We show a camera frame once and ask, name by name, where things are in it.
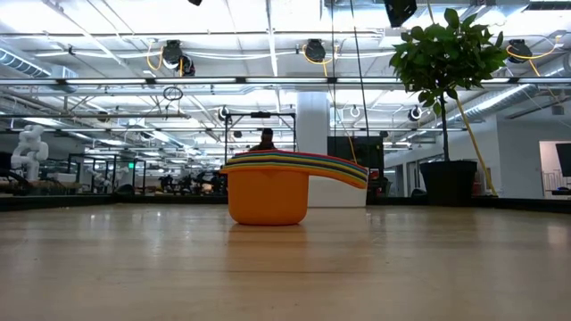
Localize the light blue measuring cup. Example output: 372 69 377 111
228 151 368 179

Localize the dark purple-blue measuring cup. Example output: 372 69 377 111
224 156 368 185

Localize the orange measuring cup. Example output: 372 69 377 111
219 164 369 226

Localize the white plastic basket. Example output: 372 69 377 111
306 167 370 209

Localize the green leafy plant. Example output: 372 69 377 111
388 7 510 162

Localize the black monitor screen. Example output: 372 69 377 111
327 136 385 182

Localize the person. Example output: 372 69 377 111
248 128 278 152

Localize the black plant pot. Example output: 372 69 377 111
418 160 479 208

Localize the white humanoid robot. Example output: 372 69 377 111
9 123 50 182

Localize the black ceiling cable reel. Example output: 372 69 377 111
161 38 185 71
507 38 533 64
304 38 327 64

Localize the yellow cable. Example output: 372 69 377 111
454 96 500 197

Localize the black wall television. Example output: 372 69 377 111
555 142 571 178

